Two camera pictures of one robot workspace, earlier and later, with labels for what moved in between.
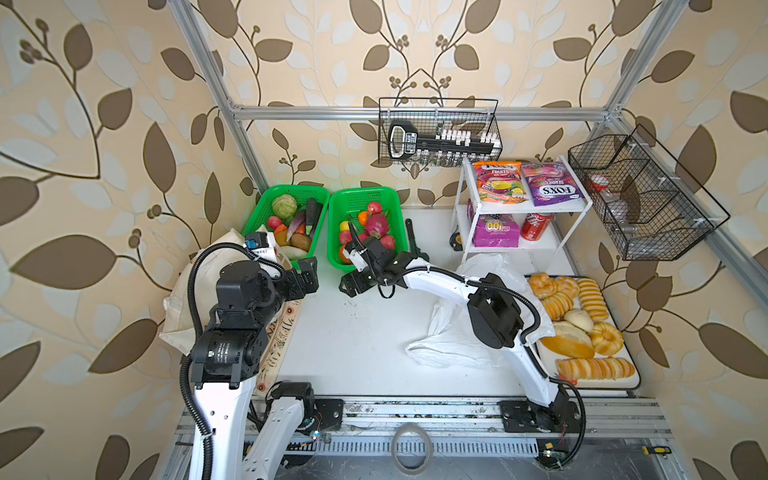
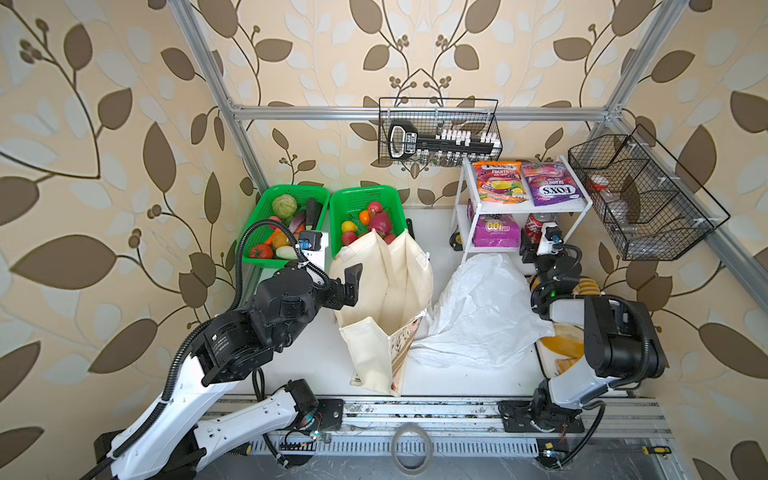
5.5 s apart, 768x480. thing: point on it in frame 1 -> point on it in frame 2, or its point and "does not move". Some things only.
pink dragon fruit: [377, 222] does not move
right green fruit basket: [345, 205] does not move
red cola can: [534, 226] does not move
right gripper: [359, 286] -> [526, 250]
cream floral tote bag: [179, 330] -> [379, 325]
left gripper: [307, 275] -> [336, 298]
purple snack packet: [496, 230] does not move
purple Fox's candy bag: [549, 183] does not move
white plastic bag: [450, 340] does not move
